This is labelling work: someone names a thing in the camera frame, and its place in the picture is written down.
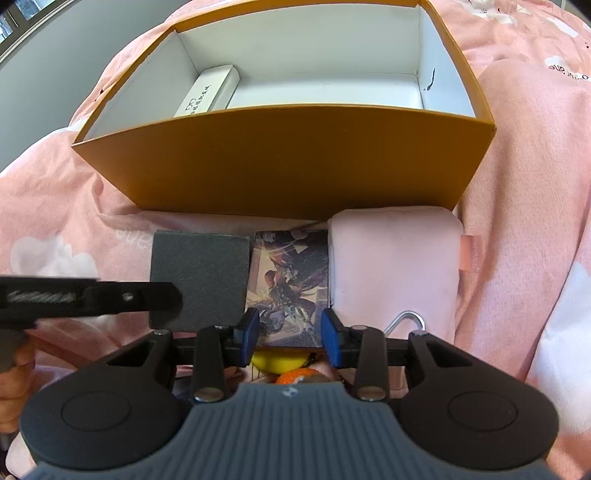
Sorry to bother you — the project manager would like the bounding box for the small white box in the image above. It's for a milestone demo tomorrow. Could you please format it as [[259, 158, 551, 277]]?
[[174, 65, 241, 119]]

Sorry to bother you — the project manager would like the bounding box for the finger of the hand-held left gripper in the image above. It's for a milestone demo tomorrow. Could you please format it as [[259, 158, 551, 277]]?
[[88, 281, 184, 318]]

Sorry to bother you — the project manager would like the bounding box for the orange cardboard box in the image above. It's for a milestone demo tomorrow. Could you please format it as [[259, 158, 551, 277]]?
[[71, 0, 496, 220]]

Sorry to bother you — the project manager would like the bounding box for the metal hook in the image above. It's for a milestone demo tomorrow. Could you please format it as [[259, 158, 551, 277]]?
[[383, 311, 428, 338]]

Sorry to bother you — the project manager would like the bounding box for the illustrated card box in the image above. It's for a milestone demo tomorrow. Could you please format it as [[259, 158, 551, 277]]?
[[245, 228, 331, 348]]

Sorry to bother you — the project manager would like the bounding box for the pink fabric pouch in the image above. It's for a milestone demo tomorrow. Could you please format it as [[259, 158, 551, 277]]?
[[327, 206, 481, 346]]

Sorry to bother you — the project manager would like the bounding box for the orange crochet toy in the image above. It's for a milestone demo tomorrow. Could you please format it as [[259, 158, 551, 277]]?
[[276, 368, 329, 387]]

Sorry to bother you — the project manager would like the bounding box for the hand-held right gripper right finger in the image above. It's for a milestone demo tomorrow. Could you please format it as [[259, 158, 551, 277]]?
[[322, 307, 476, 402]]

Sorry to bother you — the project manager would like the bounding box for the pink printed blanket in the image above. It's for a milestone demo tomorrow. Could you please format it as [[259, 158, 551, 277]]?
[[0, 0, 591, 480]]

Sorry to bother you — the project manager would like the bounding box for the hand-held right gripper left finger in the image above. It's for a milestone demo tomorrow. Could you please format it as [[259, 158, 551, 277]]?
[[107, 307, 260, 404]]

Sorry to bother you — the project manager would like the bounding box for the dark grey square block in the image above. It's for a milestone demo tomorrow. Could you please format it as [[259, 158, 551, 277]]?
[[148, 229, 250, 333]]

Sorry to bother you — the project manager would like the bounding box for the yellow toy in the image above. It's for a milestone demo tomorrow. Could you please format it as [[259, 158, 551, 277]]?
[[252, 349, 310, 374]]

